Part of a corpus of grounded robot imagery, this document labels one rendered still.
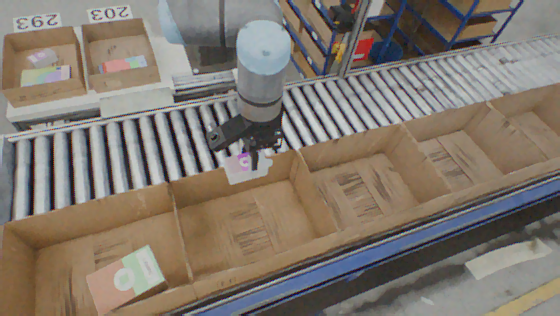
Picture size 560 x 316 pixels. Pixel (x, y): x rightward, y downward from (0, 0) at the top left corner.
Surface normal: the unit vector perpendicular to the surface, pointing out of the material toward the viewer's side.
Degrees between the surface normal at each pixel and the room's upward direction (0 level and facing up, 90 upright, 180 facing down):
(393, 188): 0
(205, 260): 0
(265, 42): 5
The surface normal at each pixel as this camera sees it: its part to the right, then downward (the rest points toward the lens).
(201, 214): 0.08, -0.58
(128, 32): 0.38, 0.76
